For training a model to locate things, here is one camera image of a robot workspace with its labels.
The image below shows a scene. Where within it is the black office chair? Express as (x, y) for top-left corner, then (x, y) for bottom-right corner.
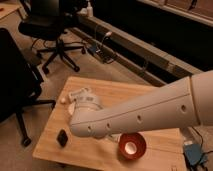
(18, 0), (87, 74)
(0, 28), (56, 147)

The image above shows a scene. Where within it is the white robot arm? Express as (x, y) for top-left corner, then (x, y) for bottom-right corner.
(70, 70), (213, 138)

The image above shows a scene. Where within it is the small beige round object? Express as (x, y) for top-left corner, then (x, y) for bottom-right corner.
(60, 97), (66, 104)

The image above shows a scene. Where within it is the black office chair near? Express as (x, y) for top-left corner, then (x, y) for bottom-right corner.
(0, 28), (56, 147)

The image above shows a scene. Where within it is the blue box on floor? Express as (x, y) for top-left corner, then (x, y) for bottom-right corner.
(183, 143), (207, 168)

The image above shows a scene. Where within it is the white snack box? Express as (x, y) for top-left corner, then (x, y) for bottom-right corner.
(68, 87), (91, 102)

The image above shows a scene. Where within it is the black power strip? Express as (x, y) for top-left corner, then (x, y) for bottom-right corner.
(87, 45), (115, 64)

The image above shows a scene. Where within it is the red ceramic bowl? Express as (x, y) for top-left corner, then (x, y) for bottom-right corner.
(118, 133), (146, 160)

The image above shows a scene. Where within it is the small black object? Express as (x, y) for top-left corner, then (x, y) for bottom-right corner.
(57, 129), (68, 147)

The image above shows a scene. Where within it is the white spray bottle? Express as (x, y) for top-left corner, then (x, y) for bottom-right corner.
(87, 0), (93, 17)

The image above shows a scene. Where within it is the black office chair far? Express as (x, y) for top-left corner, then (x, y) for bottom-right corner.
(18, 0), (87, 74)

